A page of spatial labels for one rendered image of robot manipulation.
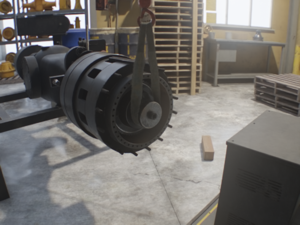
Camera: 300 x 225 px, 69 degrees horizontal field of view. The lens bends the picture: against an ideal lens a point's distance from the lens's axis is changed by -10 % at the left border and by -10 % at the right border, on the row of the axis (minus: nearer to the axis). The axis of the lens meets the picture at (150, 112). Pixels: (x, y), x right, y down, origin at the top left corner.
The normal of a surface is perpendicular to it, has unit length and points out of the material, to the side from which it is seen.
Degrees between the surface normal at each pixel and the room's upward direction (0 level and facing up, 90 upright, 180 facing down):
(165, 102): 94
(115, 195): 0
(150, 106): 90
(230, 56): 90
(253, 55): 90
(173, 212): 0
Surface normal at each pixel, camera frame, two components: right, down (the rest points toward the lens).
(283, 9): 0.20, 0.33
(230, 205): -0.68, 0.24
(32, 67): 0.51, -0.31
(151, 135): -0.32, -0.78
